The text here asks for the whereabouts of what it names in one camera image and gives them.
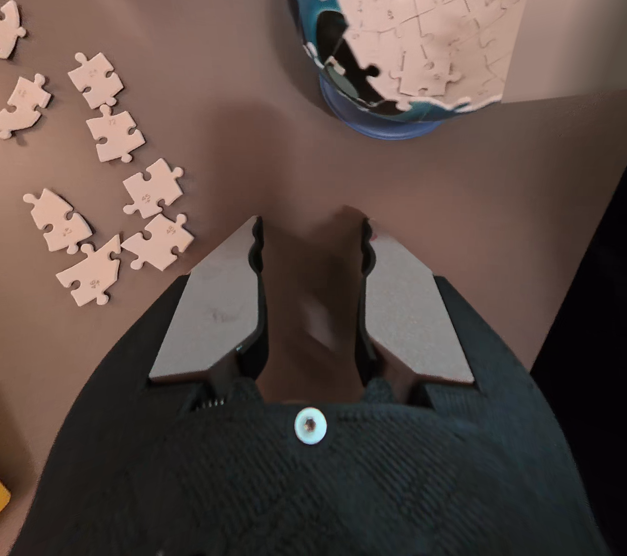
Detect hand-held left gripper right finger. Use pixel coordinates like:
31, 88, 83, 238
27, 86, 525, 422
355, 218, 476, 386

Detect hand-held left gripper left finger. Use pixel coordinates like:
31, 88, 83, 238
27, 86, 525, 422
148, 216, 270, 380

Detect blue round ball stand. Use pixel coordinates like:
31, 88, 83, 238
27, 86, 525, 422
319, 75, 444, 139

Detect white puzzle pieces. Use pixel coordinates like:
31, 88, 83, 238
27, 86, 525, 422
0, 0, 195, 307

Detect blue white puzzle ball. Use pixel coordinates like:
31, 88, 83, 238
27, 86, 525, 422
279, 0, 549, 115

